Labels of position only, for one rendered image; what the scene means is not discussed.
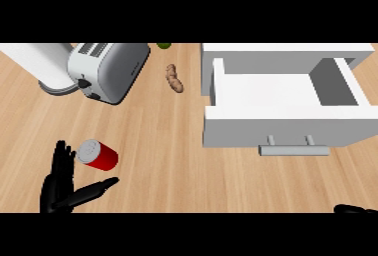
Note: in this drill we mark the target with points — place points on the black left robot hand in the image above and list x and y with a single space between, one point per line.
57 186

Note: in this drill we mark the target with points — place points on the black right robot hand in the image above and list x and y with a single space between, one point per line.
351 209

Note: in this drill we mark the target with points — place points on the red can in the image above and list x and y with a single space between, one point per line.
100 157

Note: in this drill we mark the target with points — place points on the white drawer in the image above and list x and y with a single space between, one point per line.
274 110

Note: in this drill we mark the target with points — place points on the white drawer cabinet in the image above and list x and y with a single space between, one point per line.
274 55

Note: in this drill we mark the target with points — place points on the silver toaster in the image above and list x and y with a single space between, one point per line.
110 71

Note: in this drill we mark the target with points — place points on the brown sweet potato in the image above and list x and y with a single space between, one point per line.
172 80

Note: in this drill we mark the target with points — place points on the green vegetable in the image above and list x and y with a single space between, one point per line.
163 45

